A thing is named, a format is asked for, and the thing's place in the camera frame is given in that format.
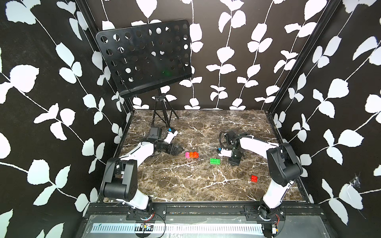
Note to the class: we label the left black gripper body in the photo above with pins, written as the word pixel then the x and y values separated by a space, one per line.
pixel 167 148

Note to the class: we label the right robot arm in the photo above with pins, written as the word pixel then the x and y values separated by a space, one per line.
pixel 283 164

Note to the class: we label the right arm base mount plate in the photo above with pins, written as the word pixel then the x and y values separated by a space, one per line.
pixel 261 213

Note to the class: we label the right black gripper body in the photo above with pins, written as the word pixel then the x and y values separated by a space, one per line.
pixel 234 156

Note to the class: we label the white perforated cable duct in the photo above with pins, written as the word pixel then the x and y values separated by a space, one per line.
pixel 137 228

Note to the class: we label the green lego brick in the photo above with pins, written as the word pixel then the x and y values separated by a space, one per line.
pixel 214 161

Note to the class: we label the black perforated music stand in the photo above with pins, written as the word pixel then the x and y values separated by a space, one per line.
pixel 146 58

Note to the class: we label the red lego brick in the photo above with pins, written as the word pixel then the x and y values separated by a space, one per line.
pixel 254 178

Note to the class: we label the orange lego brick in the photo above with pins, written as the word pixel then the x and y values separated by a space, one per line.
pixel 194 155

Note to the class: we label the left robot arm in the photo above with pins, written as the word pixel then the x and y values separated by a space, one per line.
pixel 120 180

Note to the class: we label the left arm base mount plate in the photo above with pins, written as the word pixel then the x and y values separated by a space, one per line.
pixel 155 212

